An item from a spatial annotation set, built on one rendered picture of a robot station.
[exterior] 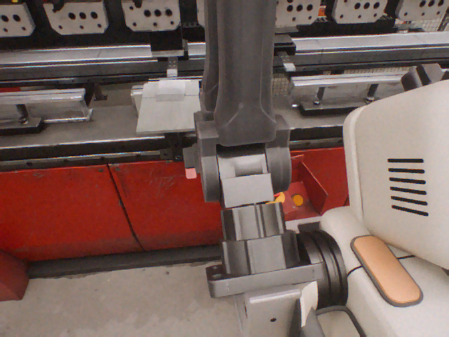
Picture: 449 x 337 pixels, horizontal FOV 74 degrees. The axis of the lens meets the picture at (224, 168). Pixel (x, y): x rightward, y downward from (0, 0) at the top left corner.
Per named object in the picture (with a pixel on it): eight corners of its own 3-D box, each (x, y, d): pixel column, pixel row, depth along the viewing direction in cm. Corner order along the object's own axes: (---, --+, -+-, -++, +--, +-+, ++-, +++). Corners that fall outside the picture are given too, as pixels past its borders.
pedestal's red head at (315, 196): (263, 241, 95) (269, 206, 82) (244, 204, 106) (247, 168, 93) (317, 224, 100) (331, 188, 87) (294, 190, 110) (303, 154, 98)
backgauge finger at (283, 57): (274, 75, 106) (275, 61, 102) (260, 45, 124) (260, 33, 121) (307, 73, 107) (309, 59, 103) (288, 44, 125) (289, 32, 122)
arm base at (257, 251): (210, 299, 28) (331, 277, 29) (200, 212, 29) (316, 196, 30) (206, 279, 36) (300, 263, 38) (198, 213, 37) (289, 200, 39)
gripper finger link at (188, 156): (184, 160, 71) (182, 145, 62) (214, 156, 72) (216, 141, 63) (188, 187, 69) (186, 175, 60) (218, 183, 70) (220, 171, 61)
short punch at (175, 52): (152, 58, 94) (146, 27, 87) (152, 55, 95) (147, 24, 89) (184, 57, 95) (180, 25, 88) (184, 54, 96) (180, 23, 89)
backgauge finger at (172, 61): (155, 81, 103) (152, 67, 99) (158, 50, 121) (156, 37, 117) (190, 79, 104) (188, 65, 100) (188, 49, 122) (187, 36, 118)
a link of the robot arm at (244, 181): (227, 222, 31) (277, 215, 32) (214, 128, 32) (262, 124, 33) (219, 221, 40) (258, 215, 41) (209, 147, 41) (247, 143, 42)
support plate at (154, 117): (136, 134, 81) (135, 132, 80) (144, 85, 99) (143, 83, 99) (202, 130, 82) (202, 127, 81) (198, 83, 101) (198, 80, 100)
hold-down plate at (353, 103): (303, 116, 107) (304, 109, 105) (298, 107, 111) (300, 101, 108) (382, 111, 109) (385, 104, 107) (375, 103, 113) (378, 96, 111)
